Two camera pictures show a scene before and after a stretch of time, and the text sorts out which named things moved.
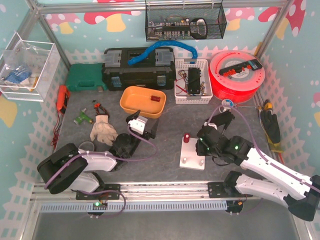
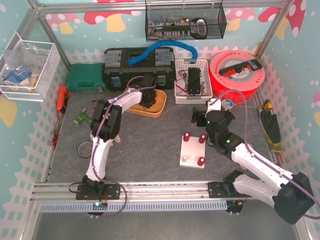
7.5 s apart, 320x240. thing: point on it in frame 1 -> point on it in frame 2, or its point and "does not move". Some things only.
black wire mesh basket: x=172 y=20 does not move
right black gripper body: x=216 y=122 -> x=198 y=116
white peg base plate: x=189 y=158 does not move
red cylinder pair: x=186 y=137 does not move
